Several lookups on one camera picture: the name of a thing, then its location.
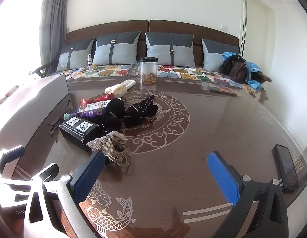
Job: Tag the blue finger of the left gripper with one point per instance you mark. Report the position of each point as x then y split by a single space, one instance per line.
10 155
48 173

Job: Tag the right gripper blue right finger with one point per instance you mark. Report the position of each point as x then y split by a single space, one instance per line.
270 218

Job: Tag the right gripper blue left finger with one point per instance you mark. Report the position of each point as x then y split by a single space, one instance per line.
41 219

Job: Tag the black cardboard box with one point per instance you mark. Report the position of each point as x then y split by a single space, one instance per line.
79 131

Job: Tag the silver mesh bow hairclip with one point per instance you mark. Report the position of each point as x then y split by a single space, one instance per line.
105 143

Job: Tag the purple toy wand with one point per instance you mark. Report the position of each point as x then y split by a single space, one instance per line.
85 115

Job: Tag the white blue ointment box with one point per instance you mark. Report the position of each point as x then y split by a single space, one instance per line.
98 107

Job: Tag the gold claw hairclip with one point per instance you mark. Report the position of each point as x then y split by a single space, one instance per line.
120 155

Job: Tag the black beaded velvet scrunchie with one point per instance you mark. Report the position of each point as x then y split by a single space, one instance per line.
107 123

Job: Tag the red candy packet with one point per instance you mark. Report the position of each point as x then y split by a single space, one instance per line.
98 98

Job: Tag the black trimmed velvet scrunchie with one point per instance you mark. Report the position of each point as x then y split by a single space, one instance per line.
135 113

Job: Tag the white storage box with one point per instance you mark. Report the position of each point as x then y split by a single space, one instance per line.
24 111

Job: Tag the eyeglasses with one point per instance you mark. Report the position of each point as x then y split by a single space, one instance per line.
54 126

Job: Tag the black smartphone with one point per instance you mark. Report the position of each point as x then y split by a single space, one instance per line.
286 168

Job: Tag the grey cushion far left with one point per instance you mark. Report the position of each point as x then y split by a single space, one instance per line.
75 55

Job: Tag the grey cushion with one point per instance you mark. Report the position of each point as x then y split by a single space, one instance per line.
75 55
116 48
213 52
171 49

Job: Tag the cream knitted sock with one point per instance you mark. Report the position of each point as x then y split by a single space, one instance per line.
117 90

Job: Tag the white spray bottle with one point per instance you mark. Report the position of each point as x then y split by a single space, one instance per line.
89 62

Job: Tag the white remote control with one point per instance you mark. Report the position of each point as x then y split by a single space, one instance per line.
129 83

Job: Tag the grey curtain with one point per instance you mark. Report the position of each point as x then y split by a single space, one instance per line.
52 29

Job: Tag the blue garment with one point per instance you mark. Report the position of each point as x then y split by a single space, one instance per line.
253 70

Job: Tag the dark handbag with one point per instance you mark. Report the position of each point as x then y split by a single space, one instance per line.
235 67

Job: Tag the clear plastic jar black lid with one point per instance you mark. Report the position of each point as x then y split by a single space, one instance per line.
148 70

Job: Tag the grey cushion far right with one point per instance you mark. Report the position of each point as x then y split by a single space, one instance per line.
213 52

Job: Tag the white door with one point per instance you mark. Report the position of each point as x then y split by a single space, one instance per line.
259 29

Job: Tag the brown sofa backrest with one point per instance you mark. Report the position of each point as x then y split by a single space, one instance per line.
199 32

